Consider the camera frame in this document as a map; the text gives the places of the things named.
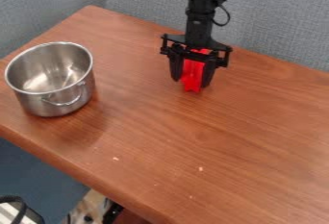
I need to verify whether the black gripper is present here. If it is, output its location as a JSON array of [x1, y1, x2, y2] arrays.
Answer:
[[159, 9, 233, 87]]

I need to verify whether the red star-shaped block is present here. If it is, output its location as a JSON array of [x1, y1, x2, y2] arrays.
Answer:
[[181, 59, 205, 92]]

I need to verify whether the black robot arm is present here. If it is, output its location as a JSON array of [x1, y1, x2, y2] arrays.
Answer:
[[161, 0, 233, 92]]

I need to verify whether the stainless steel pot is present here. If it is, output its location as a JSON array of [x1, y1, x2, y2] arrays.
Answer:
[[4, 41, 95, 117]]

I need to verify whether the white striped object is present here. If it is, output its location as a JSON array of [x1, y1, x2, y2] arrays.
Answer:
[[0, 203, 38, 224]]

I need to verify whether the clutter under table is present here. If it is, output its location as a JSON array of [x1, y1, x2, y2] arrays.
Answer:
[[62, 188, 151, 224]]

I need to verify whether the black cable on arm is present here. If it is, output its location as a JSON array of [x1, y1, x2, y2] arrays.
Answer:
[[211, 4, 233, 28]]

